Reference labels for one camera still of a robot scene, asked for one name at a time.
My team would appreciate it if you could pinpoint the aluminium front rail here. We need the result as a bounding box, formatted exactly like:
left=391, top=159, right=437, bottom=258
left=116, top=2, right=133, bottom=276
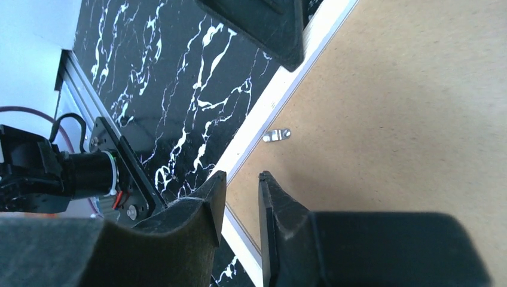
left=56, top=50, right=121, bottom=137

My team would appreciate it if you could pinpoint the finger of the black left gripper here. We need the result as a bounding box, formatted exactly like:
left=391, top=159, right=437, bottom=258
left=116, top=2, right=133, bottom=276
left=196, top=0, right=304, bottom=72

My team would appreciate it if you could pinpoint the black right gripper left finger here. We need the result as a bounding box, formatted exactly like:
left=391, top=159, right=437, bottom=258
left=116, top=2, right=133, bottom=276
left=1, top=171, right=227, bottom=286

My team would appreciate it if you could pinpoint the brown cardboard backing board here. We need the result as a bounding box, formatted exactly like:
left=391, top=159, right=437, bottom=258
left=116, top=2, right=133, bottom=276
left=227, top=1, right=506, bottom=286

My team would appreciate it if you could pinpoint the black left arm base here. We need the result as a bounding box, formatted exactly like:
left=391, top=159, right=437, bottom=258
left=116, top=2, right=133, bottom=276
left=89, top=117, right=166, bottom=227

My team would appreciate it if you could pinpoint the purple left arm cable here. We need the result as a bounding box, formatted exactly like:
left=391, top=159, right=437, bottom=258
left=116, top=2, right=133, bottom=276
left=0, top=106, right=100, bottom=216

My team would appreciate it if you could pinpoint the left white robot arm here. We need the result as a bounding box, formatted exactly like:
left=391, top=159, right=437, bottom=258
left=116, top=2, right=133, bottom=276
left=1, top=1, right=305, bottom=217

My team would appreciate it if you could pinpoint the light wooden picture frame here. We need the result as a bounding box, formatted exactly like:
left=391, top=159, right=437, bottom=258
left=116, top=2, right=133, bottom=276
left=211, top=0, right=357, bottom=286

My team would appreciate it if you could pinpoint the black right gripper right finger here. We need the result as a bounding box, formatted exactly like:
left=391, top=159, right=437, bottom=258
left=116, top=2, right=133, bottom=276
left=258, top=171, right=491, bottom=286

